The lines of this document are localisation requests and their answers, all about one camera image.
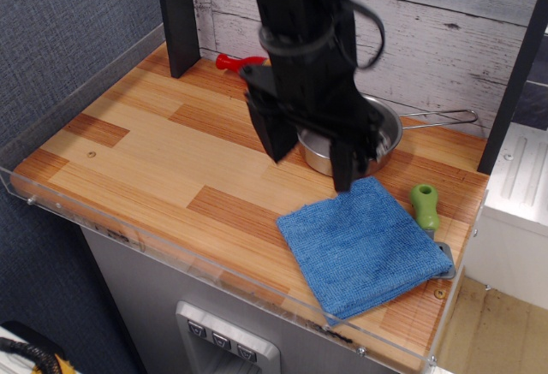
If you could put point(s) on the dark post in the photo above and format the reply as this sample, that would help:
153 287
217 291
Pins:
523 63
181 35

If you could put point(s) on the yellow object at corner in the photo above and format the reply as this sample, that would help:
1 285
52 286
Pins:
65 366

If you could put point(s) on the green handled grey toy spatula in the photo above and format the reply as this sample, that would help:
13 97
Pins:
424 200

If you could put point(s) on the blue microfiber napkin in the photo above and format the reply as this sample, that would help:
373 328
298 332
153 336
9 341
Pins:
360 250

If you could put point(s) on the white toy sink unit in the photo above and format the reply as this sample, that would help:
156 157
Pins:
508 246

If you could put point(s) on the dark left post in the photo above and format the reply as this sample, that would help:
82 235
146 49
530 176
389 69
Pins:
181 35

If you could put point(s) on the dark right post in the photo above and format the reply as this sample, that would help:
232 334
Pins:
523 63

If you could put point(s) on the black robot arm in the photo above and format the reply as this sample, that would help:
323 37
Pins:
303 26

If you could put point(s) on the grey toy fridge cabinet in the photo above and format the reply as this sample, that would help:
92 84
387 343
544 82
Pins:
146 293

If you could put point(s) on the silver dispenser panel with buttons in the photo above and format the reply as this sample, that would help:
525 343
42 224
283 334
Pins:
215 345

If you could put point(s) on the red toy sauce bottle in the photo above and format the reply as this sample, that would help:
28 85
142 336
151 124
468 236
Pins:
225 62

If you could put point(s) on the steel pan with wire handle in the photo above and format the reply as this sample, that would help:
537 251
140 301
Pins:
315 149

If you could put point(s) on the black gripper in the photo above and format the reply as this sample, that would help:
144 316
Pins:
315 91

